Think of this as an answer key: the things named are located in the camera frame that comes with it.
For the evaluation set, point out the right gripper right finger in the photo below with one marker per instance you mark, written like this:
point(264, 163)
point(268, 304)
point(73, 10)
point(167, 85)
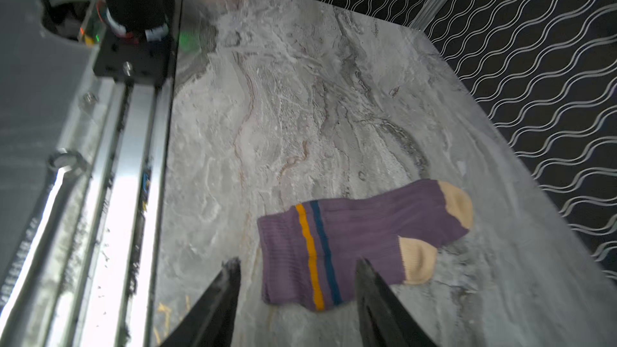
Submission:
point(383, 320)

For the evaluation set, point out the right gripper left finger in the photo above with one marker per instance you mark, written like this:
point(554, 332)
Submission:
point(211, 321)

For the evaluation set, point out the purple striped sock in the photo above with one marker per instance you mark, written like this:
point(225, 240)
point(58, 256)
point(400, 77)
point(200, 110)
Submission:
point(310, 251)

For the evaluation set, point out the silver combination wrench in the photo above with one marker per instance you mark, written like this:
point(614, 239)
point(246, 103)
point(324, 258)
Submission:
point(64, 168)

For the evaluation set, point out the aluminium front rail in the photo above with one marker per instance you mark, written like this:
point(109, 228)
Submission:
point(94, 280)

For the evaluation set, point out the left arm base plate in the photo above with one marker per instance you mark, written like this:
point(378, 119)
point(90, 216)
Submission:
point(137, 60)

